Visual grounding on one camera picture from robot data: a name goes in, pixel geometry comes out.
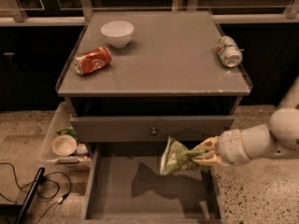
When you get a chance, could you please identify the white ceramic bowl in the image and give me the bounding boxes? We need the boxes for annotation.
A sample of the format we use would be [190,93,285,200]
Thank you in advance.
[101,21,135,49]

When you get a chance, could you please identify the black cable on floor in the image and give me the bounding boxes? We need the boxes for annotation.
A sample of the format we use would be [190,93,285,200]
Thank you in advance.
[0,162,72,224]

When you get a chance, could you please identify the black flat bar on floor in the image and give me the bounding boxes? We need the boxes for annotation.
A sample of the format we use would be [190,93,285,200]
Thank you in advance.
[14,167,45,224]

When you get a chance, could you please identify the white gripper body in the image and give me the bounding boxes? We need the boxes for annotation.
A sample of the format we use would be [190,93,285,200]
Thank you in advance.
[216,129,250,166]

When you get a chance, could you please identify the red crushed soda can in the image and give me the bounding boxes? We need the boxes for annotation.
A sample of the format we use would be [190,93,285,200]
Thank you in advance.
[74,47,112,76]

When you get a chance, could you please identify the grey drawer cabinet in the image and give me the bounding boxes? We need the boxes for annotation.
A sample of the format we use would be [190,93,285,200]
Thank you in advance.
[55,10,253,161]

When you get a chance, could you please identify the small white bowl in bin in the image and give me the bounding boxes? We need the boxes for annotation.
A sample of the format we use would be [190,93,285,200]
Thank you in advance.
[51,135,77,157]

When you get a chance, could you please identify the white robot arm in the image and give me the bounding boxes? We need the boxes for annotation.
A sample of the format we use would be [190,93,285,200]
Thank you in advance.
[192,77,299,166]

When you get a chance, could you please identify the green snack bag in bin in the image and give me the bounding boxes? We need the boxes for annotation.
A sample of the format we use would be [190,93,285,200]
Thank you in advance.
[57,127,78,140]

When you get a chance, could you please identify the small red white item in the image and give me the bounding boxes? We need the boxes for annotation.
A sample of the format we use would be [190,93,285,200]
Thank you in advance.
[76,144,89,155]

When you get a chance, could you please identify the green white soda can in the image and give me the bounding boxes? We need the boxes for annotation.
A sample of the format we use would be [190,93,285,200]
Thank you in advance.
[217,35,243,68]

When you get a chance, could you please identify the round brass drawer knob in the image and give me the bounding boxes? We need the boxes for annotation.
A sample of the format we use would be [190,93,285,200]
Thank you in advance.
[150,127,158,136]

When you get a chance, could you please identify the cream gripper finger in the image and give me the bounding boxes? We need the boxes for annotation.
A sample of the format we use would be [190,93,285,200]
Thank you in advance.
[194,136,218,151]
[192,151,226,167]

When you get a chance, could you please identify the green jalapeno chip bag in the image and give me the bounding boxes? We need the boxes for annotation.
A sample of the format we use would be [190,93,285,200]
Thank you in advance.
[160,137,209,175]

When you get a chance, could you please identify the clear plastic storage bin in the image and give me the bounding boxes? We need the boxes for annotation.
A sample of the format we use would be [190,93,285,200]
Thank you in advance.
[38,101,93,172]

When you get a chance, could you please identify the grey top drawer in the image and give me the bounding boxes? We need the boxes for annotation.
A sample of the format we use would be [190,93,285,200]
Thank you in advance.
[70,116,234,142]

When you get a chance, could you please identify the open grey middle drawer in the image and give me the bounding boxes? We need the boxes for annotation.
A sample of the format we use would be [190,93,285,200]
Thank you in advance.
[80,143,224,224]

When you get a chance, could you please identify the metal railing frame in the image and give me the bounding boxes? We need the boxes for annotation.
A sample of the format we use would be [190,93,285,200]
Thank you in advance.
[0,0,299,26]

